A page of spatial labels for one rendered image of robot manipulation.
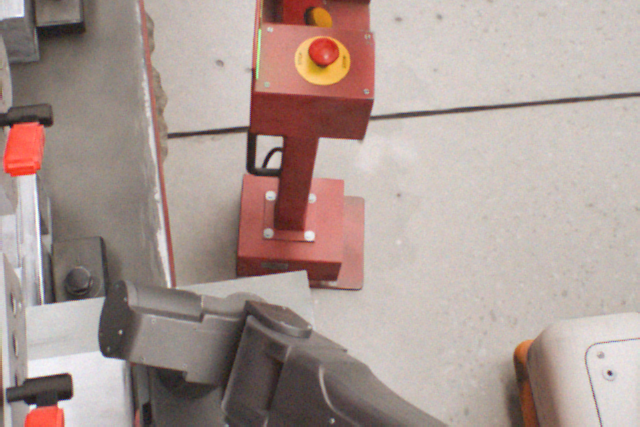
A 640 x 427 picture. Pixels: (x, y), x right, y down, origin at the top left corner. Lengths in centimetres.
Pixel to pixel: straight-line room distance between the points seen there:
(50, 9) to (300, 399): 70
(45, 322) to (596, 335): 108
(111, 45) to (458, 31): 123
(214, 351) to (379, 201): 140
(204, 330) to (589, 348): 115
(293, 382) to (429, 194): 149
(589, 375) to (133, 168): 93
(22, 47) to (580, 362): 105
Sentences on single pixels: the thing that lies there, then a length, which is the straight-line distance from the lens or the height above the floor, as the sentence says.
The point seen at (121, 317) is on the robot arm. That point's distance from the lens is 74.
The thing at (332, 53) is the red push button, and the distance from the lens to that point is 132.
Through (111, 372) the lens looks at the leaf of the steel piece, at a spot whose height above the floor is 100.
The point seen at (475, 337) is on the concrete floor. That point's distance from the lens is 206.
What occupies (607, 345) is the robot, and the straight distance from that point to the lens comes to 182.
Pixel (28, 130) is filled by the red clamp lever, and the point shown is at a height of 129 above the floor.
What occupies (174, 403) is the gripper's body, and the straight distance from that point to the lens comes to 85.
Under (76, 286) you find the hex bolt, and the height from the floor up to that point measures 92.
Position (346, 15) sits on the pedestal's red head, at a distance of 148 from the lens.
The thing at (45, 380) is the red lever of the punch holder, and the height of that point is 126.
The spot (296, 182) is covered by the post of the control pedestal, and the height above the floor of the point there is 34.
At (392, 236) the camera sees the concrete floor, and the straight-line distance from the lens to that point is 209.
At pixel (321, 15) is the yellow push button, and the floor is 73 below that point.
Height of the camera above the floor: 193
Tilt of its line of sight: 66 degrees down
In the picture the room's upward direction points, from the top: 11 degrees clockwise
